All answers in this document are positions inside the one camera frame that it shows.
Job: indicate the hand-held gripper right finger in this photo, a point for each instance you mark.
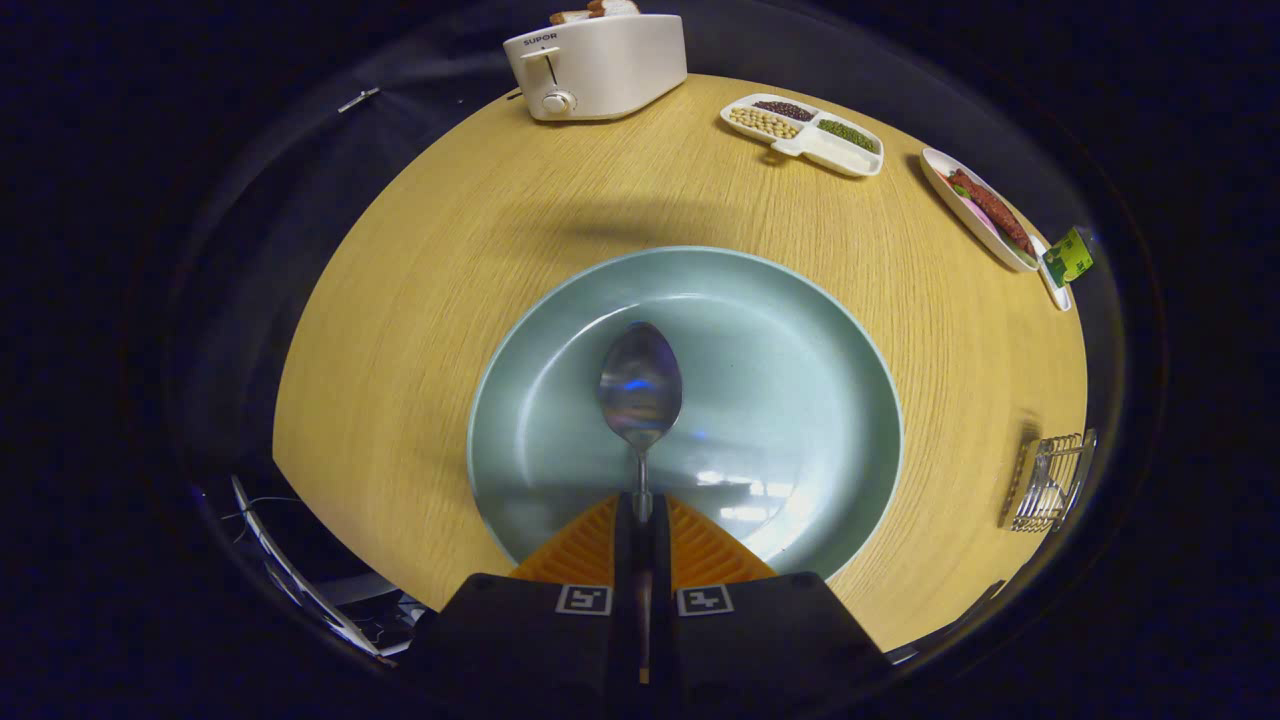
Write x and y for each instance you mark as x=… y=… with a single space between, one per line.
x=770 y=640

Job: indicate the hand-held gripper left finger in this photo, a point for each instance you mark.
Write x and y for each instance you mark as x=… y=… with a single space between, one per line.
x=520 y=640

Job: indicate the metal spoon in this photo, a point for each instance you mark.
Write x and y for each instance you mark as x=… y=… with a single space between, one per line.
x=640 y=385

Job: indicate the white power strip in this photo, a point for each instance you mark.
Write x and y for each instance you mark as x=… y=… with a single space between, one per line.
x=300 y=580

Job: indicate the mint green plate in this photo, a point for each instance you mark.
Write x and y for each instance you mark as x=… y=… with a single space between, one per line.
x=780 y=380

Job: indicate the white coaster tray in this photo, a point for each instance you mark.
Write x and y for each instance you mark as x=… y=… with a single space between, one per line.
x=1058 y=292

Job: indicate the white food plate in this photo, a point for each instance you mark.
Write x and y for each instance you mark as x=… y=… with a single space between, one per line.
x=950 y=195

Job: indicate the green drink bottle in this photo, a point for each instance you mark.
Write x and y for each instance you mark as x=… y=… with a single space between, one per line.
x=1068 y=258

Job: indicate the red-brown meat pieces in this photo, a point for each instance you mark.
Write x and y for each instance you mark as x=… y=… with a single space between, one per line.
x=995 y=210

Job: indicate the white divided dish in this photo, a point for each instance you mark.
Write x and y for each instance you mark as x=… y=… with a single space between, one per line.
x=800 y=148

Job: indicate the green beans pile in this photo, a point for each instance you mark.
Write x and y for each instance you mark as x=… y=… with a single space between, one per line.
x=848 y=135

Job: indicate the yellow beans pile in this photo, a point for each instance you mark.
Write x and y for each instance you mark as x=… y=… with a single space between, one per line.
x=765 y=123

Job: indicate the dark beans pile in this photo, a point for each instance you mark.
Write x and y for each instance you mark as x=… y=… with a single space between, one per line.
x=785 y=110

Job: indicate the silver clip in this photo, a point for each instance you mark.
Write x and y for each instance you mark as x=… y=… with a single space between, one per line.
x=358 y=99

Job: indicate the white toaster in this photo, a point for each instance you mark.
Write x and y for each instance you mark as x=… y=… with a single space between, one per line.
x=620 y=65

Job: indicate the brown toast slice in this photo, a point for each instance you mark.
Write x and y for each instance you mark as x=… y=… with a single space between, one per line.
x=568 y=17

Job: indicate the white bread slice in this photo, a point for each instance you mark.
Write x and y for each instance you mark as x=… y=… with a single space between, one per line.
x=612 y=8

